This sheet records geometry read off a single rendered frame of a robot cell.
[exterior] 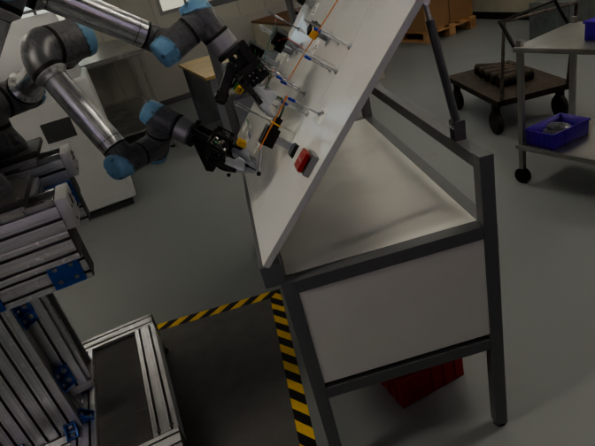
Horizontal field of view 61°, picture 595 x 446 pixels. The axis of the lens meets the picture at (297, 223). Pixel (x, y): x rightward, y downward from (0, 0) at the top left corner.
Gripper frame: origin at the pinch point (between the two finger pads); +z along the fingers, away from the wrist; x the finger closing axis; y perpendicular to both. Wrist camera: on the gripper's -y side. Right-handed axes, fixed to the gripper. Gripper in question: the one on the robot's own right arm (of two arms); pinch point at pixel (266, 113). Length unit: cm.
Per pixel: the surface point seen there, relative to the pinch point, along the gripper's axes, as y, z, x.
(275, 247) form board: -19.9, 21.1, -28.7
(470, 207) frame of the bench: 28, 53, -21
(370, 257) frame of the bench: -2.9, 40.7, -28.8
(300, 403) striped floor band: -59, 100, 15
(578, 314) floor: 50, 147, 9
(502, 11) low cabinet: 376, 220, 565
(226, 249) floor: -69, 83, 156
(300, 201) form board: -7.7, 15.1, -30.2
